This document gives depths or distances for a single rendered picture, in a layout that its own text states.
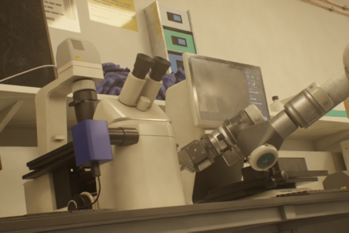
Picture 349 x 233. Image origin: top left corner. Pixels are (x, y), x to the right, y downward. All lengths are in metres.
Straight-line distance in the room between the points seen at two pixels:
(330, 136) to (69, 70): 2.46
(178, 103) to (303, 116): 0.70
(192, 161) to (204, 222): 0.21
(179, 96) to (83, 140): 0.90
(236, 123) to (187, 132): 0.50
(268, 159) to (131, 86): 0.42
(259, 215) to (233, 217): 0.11
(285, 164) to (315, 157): 1.55
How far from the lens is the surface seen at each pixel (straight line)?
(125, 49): 2.77
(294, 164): 2.03
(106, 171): 1.36
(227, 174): 2.17
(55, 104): 1.71
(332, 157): 3.71
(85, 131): 1.23
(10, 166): 2.06
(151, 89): 1.42
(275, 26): 3.96
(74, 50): 1.60
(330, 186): 3.25
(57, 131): 1.71
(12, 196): 2.04
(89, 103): 1.57
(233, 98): 2.14
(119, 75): 2.19
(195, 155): 1.55
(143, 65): 1.36
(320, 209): 1.84
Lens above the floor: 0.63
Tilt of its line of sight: 15 degrees up
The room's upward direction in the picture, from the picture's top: 11 degrees counter-clockwise
